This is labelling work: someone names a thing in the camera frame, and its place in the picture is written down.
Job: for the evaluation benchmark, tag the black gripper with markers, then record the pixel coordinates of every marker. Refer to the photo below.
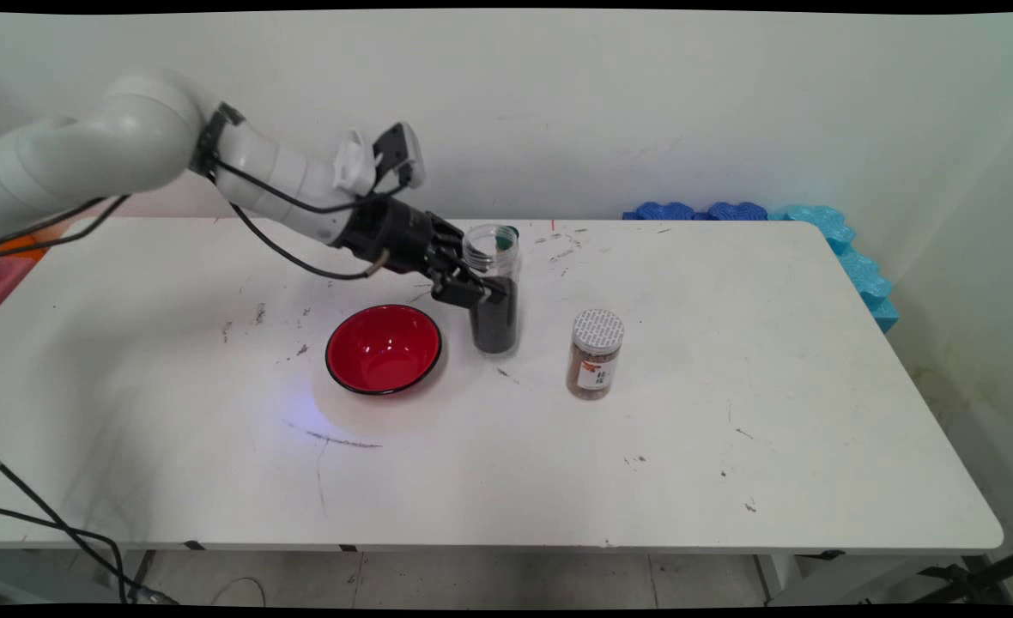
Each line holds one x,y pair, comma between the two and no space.
386,233

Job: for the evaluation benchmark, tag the clear jar with black seeds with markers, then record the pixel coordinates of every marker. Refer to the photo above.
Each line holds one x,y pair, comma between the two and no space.
496,330

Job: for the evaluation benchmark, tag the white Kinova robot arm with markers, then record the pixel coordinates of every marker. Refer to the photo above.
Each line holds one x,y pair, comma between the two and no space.
129,137

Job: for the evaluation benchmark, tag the small green-capped spice bottle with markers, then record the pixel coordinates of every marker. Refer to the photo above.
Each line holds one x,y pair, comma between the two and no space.
513,232

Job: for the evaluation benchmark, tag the red bowl with black rim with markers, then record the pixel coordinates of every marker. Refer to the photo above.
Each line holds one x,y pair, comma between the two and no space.
382,348

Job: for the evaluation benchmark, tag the brown-filled jar with patterned lid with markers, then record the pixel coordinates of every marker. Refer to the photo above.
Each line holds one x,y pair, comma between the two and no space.
594,360

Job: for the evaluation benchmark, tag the light blue foam block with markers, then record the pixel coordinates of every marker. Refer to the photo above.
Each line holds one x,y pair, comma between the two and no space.
871,287
815,223

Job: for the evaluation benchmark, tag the orange object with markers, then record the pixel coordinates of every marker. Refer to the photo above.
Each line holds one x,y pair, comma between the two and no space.
21,245

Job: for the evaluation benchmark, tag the white table leg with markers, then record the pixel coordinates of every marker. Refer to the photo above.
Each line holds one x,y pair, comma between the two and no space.
779,577

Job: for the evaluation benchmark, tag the pink object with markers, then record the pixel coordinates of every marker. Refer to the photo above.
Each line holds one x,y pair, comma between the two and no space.
4,283

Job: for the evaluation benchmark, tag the black tripod stand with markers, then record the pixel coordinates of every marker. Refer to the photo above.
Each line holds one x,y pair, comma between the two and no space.
979,573

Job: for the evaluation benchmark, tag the white wrist camera with mount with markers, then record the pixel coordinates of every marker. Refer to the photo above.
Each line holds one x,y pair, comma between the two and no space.
395,154

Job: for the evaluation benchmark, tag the grey table leg frame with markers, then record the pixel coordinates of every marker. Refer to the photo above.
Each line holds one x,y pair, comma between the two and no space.
34,577

